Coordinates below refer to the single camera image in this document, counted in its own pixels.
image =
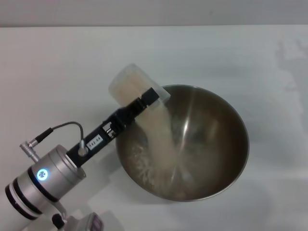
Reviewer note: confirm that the stainless steel mixing bowl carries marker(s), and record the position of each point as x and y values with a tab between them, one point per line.
211	144

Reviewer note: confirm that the clear plastic cup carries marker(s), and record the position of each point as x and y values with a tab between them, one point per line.
134	79

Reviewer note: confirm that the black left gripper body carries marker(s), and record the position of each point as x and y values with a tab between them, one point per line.
96	144

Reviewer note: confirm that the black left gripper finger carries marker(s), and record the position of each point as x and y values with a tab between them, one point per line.
139	106

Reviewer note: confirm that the uncooked white rice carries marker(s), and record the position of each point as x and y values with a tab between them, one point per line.
156	134

